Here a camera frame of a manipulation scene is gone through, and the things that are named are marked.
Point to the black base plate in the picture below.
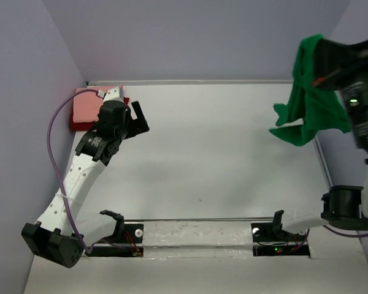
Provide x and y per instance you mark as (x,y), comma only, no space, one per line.
(267,243)
(127,245)

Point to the green t-shirt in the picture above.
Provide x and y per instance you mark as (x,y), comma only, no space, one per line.
(308,110)

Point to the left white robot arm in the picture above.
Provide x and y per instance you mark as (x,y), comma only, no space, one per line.
(52,236)

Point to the dark red folded t-shirt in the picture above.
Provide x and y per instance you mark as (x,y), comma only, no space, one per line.
(81,126)

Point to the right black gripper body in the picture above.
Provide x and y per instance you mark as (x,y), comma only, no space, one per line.
(357,64)

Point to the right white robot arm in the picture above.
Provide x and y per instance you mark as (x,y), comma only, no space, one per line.
(342,210)

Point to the pink folded t-shirt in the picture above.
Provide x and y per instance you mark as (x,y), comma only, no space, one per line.
(85,108)

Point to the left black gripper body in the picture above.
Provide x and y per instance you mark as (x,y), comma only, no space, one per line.
(122,130)

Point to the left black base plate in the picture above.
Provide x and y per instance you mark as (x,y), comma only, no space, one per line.
(127,245)

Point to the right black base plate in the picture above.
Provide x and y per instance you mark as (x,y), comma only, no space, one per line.
(267,243)

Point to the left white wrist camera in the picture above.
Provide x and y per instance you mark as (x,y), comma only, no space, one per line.
(112,97)

